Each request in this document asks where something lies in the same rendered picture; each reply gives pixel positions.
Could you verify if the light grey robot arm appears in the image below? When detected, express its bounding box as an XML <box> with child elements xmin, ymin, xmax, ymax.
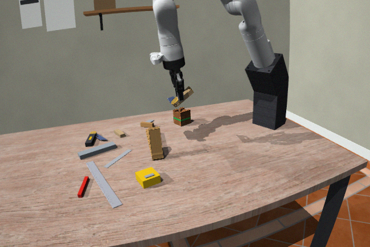
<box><xmin>150</xmin><ymin>0</ymin><xmax>275</xmax><ymax>68</ymax></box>

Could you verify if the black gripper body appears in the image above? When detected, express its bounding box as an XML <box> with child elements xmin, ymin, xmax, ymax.
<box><xmin>162</xmin><ymin>57</ymin><xmax>185</xmax><ymax>82</ymax></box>

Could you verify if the small tan wooden block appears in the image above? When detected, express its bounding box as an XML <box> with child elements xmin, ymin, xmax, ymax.
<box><xmin>114</xmin><ymin>129</ymin><xmax>125</xmax><ymax>138</ymax></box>

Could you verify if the grey flat bar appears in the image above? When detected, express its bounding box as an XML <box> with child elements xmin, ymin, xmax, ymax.
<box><xmin>104</xmin><ymin>149</ymin><xmax>132</xmax><ymax>168</ymax></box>
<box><xmin>86</xmin><ymin>161</ymin><xmax>122</xmax><ymax>208</ymax></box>

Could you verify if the red rectangular bar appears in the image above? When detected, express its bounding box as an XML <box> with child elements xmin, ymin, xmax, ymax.
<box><xmin>77</xmin><ymin>176</ymin><xmax>89</xmax><ymax>198</ymax></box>

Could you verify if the yellow box with grey clip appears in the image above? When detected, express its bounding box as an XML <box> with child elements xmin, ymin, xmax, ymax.
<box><xmin>135</xmin><ymin>167</ymin><xmax>161</xmax><ymax>189</ymax></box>

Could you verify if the grey rectangular bar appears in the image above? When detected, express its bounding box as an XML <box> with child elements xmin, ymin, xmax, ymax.
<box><xmin>78</xmin><ymin>141</ymin><xmax>116</xmax><ymax>160</ymax></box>

